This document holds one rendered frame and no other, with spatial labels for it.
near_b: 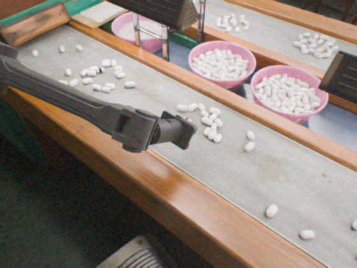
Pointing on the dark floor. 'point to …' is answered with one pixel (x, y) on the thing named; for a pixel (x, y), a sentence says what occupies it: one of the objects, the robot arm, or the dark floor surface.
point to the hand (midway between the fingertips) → (190, 128)
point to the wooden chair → (335, 9)
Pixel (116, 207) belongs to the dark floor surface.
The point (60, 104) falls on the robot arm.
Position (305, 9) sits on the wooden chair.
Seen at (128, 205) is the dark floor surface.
